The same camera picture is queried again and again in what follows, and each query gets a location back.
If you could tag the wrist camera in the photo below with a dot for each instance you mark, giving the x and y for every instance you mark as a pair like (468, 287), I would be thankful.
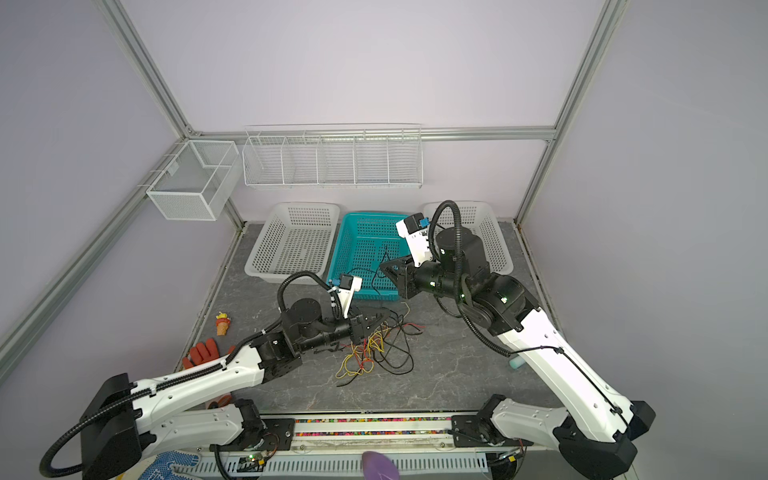
(414, 230)
(342, 291)

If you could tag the white plastic basket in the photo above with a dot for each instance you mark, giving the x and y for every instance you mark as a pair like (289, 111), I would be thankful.
(296, 237)
(481, 220)

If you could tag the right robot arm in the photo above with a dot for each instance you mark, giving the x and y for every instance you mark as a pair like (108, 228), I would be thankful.
(595, 427)

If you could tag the purple object at front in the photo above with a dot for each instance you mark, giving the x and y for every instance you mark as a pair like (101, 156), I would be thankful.
(377, 466)

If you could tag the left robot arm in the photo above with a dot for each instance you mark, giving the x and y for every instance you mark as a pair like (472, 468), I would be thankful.
(128, 421)

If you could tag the left white plastic basket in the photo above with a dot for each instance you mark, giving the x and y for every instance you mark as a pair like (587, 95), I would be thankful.
(296, 237)

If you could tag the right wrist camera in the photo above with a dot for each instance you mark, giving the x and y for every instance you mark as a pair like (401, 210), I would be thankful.
(414, 230)

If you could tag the red rubber glove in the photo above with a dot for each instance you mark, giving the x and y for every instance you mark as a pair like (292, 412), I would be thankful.
(204, 352)

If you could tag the light blue plastic scraper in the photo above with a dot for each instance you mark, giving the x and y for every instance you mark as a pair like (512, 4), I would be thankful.
(516, 362)

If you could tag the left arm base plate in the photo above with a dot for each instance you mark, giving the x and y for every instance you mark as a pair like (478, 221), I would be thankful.
(270, 434)

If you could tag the ice cream cone toy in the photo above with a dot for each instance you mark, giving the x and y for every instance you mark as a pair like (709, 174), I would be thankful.
(222, 323)

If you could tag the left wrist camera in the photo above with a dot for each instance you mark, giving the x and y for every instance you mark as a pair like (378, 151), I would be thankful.
(342, 291)

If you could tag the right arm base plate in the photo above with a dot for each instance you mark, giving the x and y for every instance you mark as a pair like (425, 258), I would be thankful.
(472, 431)

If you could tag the white mesh wall box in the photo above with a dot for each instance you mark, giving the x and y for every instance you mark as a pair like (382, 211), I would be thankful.
(198, 181)

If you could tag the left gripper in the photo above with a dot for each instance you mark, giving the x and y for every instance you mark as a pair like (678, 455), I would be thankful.
(359, 326)

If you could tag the teal plastic basket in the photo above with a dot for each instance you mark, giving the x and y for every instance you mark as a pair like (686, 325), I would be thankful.
(364, 241)

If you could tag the white wire wall shelf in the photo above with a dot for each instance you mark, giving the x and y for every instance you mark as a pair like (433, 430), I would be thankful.
(363, 155)

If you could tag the right white plastic basket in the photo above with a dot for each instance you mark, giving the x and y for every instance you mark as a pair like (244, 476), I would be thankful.
(481, 220)

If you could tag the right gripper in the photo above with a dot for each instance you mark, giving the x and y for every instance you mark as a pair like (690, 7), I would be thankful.
(410, 284)

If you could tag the blue white work glove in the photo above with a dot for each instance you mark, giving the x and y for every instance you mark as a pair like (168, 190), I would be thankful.
(167, 465)

